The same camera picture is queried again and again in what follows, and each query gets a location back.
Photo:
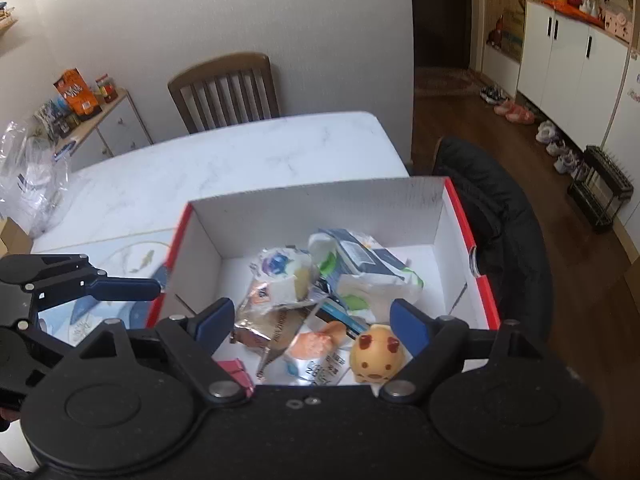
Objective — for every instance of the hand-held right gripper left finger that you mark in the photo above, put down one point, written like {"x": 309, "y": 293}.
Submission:
{"x": 215, "y": 325}

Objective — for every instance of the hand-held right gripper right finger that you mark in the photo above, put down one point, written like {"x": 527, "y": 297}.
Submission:
{"x": 410, "y": 325}

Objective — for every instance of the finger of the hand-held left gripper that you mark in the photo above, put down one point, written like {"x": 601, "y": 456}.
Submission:
{"x": 50, "y": 337}
{"x": 125, "y": 290}

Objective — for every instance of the orange spotted toy figure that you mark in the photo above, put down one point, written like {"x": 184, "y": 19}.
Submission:
{"x": 375, "y": 355}

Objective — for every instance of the red block pack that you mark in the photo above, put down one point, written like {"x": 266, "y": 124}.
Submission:
{"x": 235, "y": 370}

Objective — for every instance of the brown snack packet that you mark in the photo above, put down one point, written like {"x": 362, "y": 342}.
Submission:
{"x": 270, "y": 330}

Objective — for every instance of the white and blue bag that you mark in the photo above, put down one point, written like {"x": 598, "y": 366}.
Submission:
{"x": 365, "y": 255}

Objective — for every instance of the blueberry cake packet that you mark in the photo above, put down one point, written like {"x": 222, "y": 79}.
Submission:
{"x": 280, "y": 265}

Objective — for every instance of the pink cake packet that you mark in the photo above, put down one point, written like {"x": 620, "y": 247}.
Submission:
{"x": 312, "y": 345}

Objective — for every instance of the red cardboard box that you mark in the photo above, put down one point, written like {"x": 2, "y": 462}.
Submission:
{"x": 320, "y": 205}

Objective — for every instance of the white marble desktop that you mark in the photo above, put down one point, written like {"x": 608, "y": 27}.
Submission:
{"x": 250, "y": 160}

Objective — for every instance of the small brown cardboard box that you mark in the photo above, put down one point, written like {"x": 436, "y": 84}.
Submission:
{"x": 12, "y": 237}

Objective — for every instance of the black jacket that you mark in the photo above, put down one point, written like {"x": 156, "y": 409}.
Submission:
{"x": 495, "y": 220}

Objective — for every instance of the clear plastic bag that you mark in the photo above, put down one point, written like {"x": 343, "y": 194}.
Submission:
{"x": 30, "y": 180}

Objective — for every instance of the small white side cabinet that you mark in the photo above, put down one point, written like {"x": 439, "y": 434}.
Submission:
{"x": 120, "y": 125}

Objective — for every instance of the red lidded jar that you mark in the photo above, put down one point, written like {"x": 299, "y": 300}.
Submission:
{"x": 106, "y": 89}

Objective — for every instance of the orange snack bag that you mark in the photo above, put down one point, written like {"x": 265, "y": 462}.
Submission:
{"x": 77, "y": 92}

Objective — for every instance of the white shoes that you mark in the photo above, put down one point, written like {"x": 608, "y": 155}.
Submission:
{"x": 557, "y": 147}

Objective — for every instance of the pink slippers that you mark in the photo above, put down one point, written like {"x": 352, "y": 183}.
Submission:
{"x": 515, "y": 112}

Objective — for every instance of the black spiked rack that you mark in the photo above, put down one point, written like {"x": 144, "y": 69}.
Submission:
{"x": 602, "y": 185}

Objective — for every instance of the brown wooden chair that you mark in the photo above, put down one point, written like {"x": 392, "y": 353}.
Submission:
{"x": 225, "y": 67}

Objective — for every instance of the patterned door rug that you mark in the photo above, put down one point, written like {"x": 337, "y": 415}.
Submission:
{"x": 445, "y": 82}

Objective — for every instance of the dark sneakers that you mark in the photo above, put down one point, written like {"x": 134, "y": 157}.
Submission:
{"x": 494, "y": 94}

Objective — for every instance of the white cabinet with stickers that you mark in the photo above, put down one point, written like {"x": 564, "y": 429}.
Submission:
{"x": 627, "y": 135}

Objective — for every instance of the white lower cabinet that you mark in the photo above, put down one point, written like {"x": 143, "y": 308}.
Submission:
{"x": 565, "y": 70}

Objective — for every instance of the printed carton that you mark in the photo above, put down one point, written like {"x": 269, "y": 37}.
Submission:
{"x": 512, "y": 35}

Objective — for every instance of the dark wooden door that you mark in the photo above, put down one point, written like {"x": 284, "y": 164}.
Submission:
{"x": 440, "y": 15}

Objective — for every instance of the orange cloth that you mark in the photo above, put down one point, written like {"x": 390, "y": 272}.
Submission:
{"x": 575, "y": 12}

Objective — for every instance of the pink box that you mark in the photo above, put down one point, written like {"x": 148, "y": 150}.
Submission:
{"x": 617, "y": 25}

